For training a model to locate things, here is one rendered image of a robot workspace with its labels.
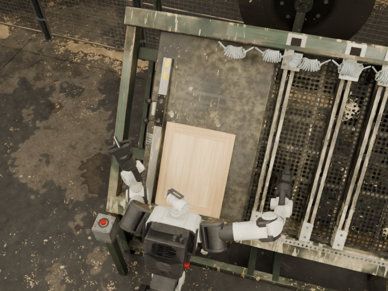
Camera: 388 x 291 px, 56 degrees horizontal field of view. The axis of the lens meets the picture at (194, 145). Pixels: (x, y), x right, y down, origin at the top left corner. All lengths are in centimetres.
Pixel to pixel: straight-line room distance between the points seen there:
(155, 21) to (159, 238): 121
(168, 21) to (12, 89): 302
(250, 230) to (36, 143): 286
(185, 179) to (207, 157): 21
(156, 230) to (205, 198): 64
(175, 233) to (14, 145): 276
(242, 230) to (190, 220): 27
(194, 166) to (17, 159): 228
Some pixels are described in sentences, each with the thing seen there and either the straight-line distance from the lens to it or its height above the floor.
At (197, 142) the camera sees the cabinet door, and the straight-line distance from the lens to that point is 227.
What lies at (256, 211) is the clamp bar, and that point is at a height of 103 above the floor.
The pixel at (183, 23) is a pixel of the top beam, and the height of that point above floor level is 184.
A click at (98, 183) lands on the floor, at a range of 367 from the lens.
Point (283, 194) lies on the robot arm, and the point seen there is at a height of 129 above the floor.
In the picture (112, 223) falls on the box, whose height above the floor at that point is 93.
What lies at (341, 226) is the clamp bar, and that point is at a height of 105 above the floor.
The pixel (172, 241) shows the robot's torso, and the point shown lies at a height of 141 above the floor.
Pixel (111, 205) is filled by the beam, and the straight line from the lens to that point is 253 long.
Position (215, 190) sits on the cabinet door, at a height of 104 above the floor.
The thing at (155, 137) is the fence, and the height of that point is 126.
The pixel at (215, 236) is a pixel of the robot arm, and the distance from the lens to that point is 186.
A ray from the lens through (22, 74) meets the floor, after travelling 502.
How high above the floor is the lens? 304
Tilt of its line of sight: 52 degrees down
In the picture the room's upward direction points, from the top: 2 degrees clockwise
